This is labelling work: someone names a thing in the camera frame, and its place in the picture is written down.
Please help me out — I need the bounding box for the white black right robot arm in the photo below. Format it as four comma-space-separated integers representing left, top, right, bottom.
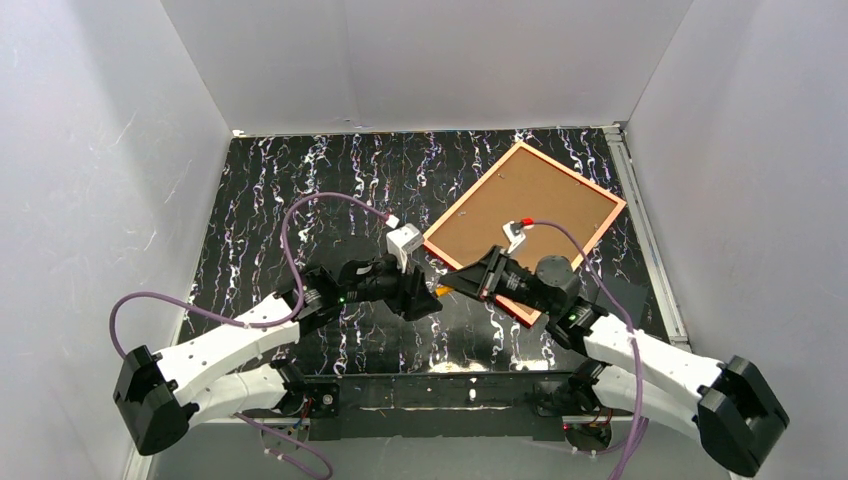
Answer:
440, 246, 790, 477

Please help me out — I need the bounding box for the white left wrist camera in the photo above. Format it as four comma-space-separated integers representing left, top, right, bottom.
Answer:
385, 223, 424, 273

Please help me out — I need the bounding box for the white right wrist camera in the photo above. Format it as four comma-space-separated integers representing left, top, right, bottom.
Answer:
502, 220, 527, 256

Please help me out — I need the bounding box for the aluminium rail front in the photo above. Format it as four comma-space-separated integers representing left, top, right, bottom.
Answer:
122, 377, 753, 480

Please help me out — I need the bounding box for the red picture frame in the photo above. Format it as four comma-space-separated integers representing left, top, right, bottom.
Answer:
421, 140, 627, 328

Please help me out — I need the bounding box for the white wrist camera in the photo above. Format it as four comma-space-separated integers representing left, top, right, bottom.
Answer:
385, 223, 424, 273
502, 220, 527, 256

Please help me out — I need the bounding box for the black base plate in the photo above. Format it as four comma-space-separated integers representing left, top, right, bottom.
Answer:
249, 371, 631, 441

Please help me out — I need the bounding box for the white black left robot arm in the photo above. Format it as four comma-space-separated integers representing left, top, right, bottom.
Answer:
113, 255, 442, 456

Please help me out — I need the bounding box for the dark grey card sheet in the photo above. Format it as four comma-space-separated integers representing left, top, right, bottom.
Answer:
590, 276, 649, 322

